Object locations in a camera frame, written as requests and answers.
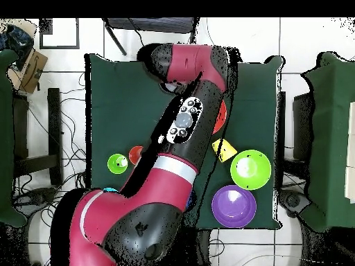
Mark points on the ribbed yellow cup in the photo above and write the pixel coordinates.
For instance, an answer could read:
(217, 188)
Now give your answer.
(227, 151)

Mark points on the wide orange bowl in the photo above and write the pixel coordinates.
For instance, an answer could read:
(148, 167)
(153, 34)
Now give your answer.
(221, 117)

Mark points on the light blue small bowl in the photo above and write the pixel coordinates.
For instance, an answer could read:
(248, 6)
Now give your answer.
(111, 190)

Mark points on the large green bowl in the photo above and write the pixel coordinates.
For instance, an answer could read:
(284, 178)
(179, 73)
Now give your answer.
(258, 171)

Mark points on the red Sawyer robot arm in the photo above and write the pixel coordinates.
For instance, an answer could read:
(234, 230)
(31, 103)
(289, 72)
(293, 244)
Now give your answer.
(155, 199)

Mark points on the plain orange cup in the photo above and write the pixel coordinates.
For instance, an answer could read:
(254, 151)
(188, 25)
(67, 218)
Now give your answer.
(134, 153)

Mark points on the dark green table cloth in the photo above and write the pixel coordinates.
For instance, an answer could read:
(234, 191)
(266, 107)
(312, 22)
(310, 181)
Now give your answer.
(124, 110)

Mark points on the ribbed green cup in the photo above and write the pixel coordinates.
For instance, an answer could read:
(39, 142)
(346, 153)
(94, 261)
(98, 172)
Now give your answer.
(113, 166)

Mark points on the purple bowl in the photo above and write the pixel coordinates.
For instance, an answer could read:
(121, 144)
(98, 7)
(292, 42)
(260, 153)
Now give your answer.
(234, 206)

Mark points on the dark folding chair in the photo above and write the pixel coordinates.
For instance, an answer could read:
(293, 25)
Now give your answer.
(152, 25)

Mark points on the green cloth side table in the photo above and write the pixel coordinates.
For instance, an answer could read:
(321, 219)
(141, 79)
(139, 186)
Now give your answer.
(332, 124)
(5, 138)

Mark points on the brown cardboard box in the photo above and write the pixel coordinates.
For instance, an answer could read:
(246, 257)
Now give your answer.
(33, 72)

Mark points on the black bag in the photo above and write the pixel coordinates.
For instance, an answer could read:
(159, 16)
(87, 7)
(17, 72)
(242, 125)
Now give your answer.
(19, 38)

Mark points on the black stand frame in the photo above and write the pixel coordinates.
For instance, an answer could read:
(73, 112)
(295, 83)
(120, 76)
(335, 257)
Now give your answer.
(54, 124)
(302, 124)

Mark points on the black square frame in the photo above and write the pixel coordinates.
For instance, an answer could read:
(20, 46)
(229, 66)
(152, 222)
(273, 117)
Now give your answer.
(59, 47)

